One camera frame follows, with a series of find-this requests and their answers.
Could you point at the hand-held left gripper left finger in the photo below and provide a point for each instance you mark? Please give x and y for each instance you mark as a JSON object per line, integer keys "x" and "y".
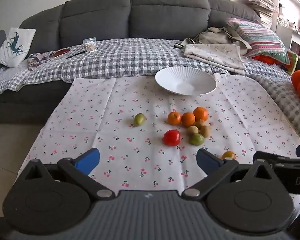
{"x": 87, "y": 158}

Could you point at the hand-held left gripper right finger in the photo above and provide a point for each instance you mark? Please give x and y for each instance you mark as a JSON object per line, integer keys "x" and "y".
{"x": 207, "y": 159}

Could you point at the small yellow-orange fruit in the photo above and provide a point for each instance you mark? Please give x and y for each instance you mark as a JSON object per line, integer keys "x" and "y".
{"x": 228, "y": 155}

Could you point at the green lime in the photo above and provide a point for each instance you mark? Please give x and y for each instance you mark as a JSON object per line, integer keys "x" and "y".
{"x": 139, "y": 119}
{"x": 196, "y": 139}

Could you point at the brown kiwi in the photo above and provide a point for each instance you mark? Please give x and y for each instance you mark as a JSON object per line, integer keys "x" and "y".
{"x": 205, "y": 131}
{"x": 193, "y": 130}
{"x": 200, "y": 123}

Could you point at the red tomato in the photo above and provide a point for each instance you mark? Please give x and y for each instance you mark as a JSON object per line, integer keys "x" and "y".
{"x": 171, "y": 137}

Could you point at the small orange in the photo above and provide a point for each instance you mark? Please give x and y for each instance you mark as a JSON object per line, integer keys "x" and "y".
{"x": 174, "y": 118}
{"x": 188, "y": 119}

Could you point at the large orange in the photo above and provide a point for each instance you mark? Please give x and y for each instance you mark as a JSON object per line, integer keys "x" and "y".
{"x": 200, "y": 113}

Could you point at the white ribbed bowl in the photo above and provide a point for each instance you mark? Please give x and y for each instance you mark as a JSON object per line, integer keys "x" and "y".
{"x": 187, "y": 80}

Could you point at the cherry print tablecloth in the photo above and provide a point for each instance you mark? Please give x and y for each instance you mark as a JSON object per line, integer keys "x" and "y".
{"x": 102, "y": 120}

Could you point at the grey waffle blanket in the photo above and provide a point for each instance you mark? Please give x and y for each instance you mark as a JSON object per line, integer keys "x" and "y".
{"x": 285, "y": 100}

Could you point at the orange fuzzy cushion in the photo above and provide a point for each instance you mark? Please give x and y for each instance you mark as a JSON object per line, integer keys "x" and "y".
{"x": 265, "y": 60}

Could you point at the black pen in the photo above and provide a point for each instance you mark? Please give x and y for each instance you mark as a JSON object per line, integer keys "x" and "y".
{"x": 75, "y": 54}

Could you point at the folded floral cloth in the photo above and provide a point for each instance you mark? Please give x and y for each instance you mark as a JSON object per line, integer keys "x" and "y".
{"x": 215, "y": 54}

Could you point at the grey plaid quilt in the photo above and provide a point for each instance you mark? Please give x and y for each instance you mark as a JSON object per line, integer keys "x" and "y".
{"x": 130, "y": 60}

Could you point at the dark red flat case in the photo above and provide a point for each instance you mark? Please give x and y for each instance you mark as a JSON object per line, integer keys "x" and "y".
{"x": 60, "y": 52}

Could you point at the patterned fabric pouch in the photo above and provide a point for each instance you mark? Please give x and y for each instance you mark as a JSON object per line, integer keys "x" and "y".
{"x": 37, "y": 60}

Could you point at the clear cotton swab box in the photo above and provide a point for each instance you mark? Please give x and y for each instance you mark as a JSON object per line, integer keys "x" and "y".
{"x": 89, "y": 45}

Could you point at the striped colourful pillow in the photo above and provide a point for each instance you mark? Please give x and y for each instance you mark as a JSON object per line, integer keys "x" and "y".
{"x": 257, "y": 40}

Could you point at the small black cylinder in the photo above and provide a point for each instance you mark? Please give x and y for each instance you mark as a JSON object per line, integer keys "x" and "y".
{"x": 178, "y": 45}

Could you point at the white bookshelf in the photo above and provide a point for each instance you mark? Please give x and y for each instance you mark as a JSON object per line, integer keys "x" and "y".
{"x": 296, "y": 27}

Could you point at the beige tote bag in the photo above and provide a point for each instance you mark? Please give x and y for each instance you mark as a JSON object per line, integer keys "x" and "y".
{"x": 215, "y": 36}

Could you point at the white deer print pillow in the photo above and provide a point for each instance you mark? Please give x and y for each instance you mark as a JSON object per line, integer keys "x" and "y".
{"x": 13, "y": 46}

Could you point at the dark grey sofa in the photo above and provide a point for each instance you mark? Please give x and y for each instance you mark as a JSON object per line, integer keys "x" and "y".
{"x": 95, "y": 17}

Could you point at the stack of magazines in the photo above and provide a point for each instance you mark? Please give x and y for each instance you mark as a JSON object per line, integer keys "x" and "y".
{"x": 261, "y": 7}

